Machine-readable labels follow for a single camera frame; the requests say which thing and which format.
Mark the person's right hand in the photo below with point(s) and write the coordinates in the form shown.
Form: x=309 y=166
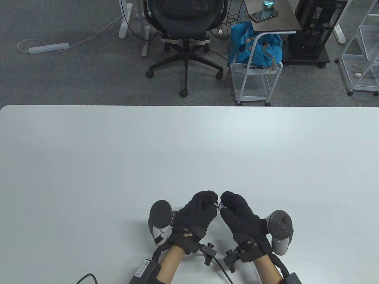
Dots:
x=241 y=219

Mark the person's left hand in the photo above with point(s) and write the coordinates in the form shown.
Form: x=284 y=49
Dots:
x=194 y=216

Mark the person's left forearm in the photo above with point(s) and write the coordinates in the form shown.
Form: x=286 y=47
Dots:
x=170 y=263

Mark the person's right forearm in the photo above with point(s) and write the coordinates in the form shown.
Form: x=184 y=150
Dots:
x=266 y=270

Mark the grey left hand controller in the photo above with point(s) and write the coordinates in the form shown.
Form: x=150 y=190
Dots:
x=161 y=211

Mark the grey hand controller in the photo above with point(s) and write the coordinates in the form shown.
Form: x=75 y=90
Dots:
x=279 y=225
x=161 y=211

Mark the grey right hand controller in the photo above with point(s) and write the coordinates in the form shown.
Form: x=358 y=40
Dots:
x=279 y=225

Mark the black labelled battery pack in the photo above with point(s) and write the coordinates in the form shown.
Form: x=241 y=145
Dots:
x=144 y=270

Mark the plain black battery pack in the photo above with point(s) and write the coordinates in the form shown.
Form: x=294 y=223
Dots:
x=292 y=279

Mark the black wheeled stand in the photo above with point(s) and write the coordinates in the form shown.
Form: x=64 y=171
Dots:
x=308 y=61

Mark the blue fabric bag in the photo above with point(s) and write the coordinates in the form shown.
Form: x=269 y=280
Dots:
x=241 y=44

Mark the narrow white desk leg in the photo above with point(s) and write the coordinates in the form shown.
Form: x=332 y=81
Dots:
x=145 y=44

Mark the white mesh rolling rack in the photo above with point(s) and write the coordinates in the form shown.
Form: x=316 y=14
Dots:
x=355 y=59

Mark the black office chair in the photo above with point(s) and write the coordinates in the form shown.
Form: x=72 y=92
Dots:
x=185 y=17

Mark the wide white desk leg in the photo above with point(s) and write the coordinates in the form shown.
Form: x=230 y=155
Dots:
x=123 y=29

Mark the dark brown side table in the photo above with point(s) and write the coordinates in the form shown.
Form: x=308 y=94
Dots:
x=281 y=20

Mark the black computer case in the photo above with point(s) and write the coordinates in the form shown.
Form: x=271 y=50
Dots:
x=314 y=29

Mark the black smartphone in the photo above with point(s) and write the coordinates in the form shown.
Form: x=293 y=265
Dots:
x=263 y=15

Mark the white desk foot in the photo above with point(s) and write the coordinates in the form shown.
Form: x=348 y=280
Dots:
x=340 y=35

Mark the blue tinted glass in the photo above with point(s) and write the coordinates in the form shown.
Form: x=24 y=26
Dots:
x=269 y=3

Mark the white power strip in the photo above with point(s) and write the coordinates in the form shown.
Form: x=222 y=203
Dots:
x=49 y=48

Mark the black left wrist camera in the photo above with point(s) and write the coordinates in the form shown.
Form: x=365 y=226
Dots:
x=208 y=253

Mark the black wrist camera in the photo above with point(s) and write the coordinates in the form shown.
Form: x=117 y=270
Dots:
x=232 y=261
x=208 y=253

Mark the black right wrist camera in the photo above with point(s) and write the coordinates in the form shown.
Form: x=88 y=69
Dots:
x=232 y=261

